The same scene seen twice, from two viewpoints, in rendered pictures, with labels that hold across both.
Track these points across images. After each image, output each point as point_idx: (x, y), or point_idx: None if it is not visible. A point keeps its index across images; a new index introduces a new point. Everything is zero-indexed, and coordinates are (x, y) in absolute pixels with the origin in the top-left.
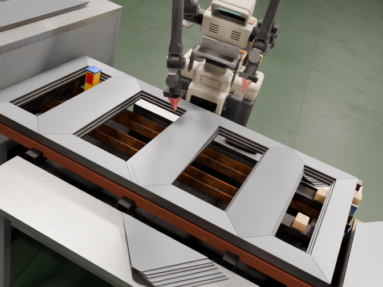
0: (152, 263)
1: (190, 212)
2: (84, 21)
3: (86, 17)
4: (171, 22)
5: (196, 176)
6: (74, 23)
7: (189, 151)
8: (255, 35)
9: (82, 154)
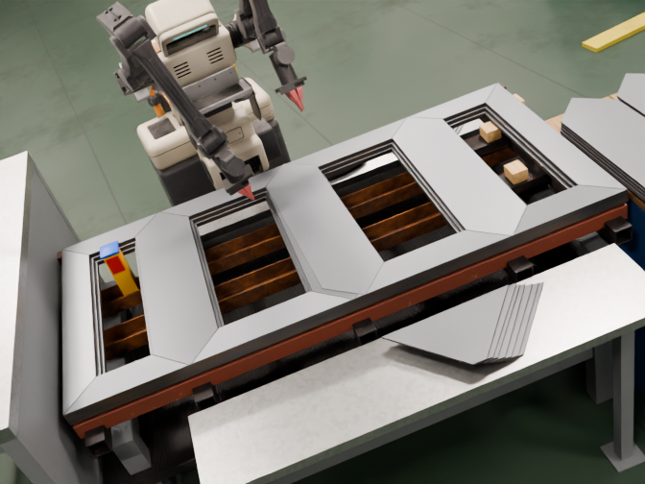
0: (481, 342)
1: (442, 264)
2: (26, 208)
3: (21, 201)
4: (172, 99)
5: None
6: (24, 220)
7: (340, 218)
8: (248, 32)
9: (265, 331)
